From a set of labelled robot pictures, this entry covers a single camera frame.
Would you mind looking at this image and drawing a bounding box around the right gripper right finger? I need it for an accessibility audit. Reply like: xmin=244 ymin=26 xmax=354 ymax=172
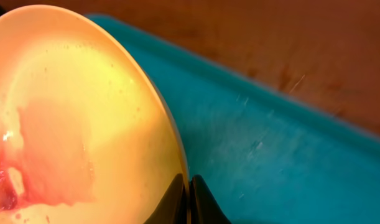
xmin=190 ymin=175 xmax=231 ymax=224

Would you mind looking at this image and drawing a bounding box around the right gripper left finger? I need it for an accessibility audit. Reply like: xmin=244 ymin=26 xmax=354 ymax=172
xmin=144 ymin=174 xmax=187 ymax=224

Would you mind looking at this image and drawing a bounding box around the yellow-green plate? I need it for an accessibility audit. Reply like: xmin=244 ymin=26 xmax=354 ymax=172
xmin=0 ymin=5 xmax=188 ymax=223

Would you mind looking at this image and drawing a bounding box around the teal plastic tray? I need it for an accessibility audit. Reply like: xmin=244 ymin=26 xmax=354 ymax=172
xmin=90 ymin=14 xmax=380 ymax=223

